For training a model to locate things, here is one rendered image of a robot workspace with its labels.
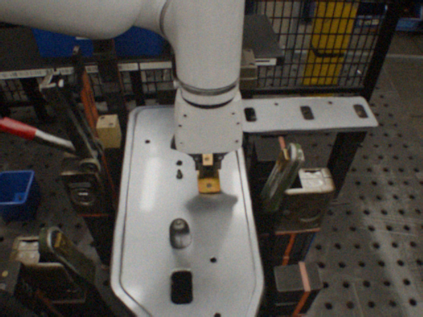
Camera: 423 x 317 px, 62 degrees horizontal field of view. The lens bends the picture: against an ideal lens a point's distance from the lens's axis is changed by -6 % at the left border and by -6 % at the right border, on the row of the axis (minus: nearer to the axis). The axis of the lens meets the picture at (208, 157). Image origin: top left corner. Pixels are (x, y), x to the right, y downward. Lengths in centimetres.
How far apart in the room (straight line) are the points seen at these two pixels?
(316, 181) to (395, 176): 59
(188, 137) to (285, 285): 26
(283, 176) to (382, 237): 51
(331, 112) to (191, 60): 43
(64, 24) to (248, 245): 40
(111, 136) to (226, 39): 32
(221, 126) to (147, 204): 19
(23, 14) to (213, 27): 20
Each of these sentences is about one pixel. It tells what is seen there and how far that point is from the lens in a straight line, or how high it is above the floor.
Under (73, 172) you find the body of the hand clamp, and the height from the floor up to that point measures 105.
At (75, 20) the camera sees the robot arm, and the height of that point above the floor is 136.
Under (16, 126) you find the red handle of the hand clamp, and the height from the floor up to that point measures 114.
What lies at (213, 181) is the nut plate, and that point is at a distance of 63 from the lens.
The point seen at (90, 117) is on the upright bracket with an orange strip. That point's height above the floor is 107.
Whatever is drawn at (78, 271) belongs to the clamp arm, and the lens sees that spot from 54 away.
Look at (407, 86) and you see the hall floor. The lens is 291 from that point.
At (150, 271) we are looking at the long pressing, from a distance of 56.
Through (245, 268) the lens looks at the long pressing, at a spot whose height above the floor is 100.
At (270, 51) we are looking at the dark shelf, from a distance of 91.
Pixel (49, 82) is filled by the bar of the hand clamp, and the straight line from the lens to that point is 53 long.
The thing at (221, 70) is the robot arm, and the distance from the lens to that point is 46.
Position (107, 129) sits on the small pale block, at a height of 106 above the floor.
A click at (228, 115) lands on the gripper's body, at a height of 116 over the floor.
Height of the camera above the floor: 150
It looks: 47 degrees down
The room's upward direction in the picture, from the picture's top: straight up
